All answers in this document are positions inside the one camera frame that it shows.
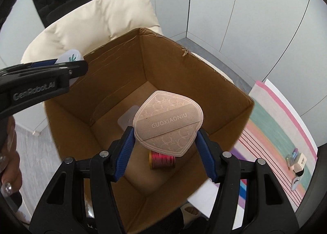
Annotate small beige box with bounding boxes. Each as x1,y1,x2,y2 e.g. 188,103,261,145
294,153,307,170

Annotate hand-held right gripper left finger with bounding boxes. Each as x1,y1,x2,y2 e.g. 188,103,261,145
30,126,135,234

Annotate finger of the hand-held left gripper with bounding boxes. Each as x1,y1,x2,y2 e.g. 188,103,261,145
0,60,88,84
24,58,59,69

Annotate cardboard box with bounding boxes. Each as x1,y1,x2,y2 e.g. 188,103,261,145
43,28,256,234

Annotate beige slipper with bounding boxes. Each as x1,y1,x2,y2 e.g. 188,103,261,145
183,205,201,215

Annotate striped colourful cloth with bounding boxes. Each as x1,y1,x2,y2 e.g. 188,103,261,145
231,80,315,210

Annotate person's black trouser legs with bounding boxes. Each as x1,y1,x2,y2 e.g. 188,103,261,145
163,206,212,234

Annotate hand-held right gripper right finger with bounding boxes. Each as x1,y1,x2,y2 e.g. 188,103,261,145
195,128,300,234

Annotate red thread spool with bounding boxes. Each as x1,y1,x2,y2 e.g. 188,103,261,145
149,150,177,169

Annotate beige powder puff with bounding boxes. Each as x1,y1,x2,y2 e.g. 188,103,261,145
133,90,203,157

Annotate clear plastic square case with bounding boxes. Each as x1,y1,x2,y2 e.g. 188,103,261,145
117,106,140,131

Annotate cream padded chair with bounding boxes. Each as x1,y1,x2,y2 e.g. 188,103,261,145
20,0,234,135

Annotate white table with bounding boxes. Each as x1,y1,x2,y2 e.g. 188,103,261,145
186,78,318,214

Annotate person's left hand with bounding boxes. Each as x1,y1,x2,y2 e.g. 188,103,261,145
0,115,23,199

